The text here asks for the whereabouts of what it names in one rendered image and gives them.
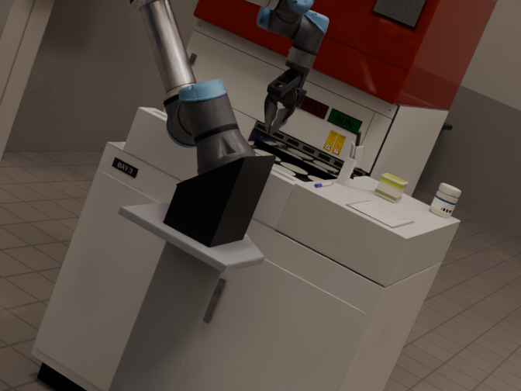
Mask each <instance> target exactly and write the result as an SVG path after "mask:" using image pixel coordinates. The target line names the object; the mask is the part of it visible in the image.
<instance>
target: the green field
mask: <svg viewBox="0 0 521 391"><path fill-rule="evenodd" d="M329 121H330V122H333V123H335V124H337V125H339V126H342V127H344V128H346V129H348V130H350V131H353V132H355V133H357V130H358V128H359V126H360V124H361V122H359V121H357V120H355V119H352V118H350V117H349V116H345V115H344V114H342V113H340V112H337V111H335V110H333V111H332V112H331V115H330V118H329Z"/></svg>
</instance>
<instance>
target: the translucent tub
mask: <svg viewBox="0 0 521 391"><path fill-rule="evenodd" d="M407 184H409V183H408V182H406V181H404V180H402V179H400V178H397V177H395V176H394V175H391V174H389V173H385V174H381V179H380V181H379V183H378V186H377V188H376V189H375V191H374V194H375V195H377V196H380V197H382V198H383V199H387V200H388V201H390V202H393V203H394V202H398V201H399V200H400V199H401V197H402V193H403V192H404V190H405V187H406V185H407Z"/></svg>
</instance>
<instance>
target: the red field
mask: <svg viewBox="0 0 521 391"><path fill-rule="evenodd" d="M301 108H303V109H305V110H307V111H309V112H312V113H314V114H316V115H317V116H320V117H322V118H323V117H324V115H325V113H326V110H327V108H328V107H326V106H324V105H322V104H320V103H318V102H315V101H313V100H311V99H308V98H306V97H305V98H304V100H303V102H302V105H301Z"/></svg>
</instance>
